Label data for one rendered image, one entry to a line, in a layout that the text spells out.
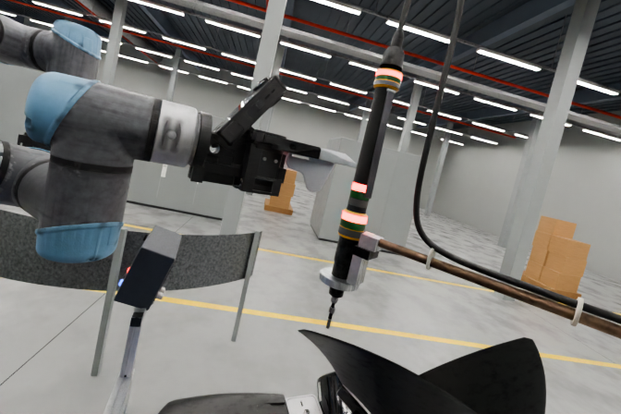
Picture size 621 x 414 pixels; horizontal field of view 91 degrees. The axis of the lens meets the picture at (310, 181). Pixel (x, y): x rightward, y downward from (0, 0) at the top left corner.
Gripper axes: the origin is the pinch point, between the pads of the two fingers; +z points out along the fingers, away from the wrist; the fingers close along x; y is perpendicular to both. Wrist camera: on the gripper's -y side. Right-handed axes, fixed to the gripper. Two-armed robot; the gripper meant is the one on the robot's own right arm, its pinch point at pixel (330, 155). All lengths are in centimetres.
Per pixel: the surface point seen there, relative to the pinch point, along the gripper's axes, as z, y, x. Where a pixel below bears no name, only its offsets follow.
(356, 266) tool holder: 7.7, 16.6, 3.4
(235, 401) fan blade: -3.1, 47.9, -7.6
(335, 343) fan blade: -2.0, 21.7, 14.2
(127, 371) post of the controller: -18, 78, -58
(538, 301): 18.2, 11.6, 24.2
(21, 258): -77, 97, -186
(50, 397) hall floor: -48, 166, -156
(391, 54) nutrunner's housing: 6.3, -17.9, 0.9
